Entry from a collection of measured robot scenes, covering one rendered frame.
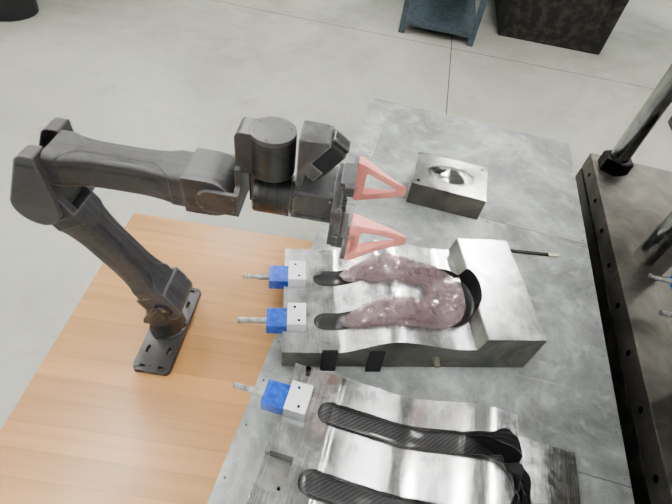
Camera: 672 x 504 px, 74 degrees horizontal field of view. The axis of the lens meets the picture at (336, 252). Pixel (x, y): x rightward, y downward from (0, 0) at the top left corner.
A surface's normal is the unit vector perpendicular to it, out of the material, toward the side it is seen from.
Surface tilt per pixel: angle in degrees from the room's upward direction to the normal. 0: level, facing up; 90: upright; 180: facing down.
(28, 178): 90
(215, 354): 0
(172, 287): 60
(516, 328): 0
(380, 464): 2
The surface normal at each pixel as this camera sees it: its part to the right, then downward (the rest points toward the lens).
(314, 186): 0.12, -0.66
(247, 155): -0.11, 0.73
